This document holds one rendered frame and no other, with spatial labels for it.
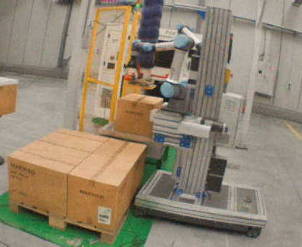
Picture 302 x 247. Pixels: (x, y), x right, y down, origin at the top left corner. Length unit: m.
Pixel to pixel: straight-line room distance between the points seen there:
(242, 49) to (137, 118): 8.99
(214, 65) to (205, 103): 0.36
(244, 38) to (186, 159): 9.45
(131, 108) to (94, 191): 1.37
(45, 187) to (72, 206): 0.27
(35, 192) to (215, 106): 1.74
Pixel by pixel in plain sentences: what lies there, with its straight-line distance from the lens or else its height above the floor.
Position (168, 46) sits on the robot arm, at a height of 1.56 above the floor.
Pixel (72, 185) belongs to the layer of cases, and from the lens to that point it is 2.47.
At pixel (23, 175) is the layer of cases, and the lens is 2.68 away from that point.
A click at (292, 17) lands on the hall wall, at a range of 12.62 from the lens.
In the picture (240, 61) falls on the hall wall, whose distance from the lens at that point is 12.13.
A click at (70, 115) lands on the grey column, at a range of 4.48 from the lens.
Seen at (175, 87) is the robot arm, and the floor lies 1.24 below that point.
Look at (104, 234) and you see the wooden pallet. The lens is 2.58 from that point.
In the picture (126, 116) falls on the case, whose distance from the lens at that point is 3.56.
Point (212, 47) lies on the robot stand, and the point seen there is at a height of 1.63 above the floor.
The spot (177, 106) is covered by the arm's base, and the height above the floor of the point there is 1.07.
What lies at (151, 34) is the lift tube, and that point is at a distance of 3.43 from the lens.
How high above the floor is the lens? 1.49
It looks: 12 degrees down
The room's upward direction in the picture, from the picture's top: 9 degrees clockwise
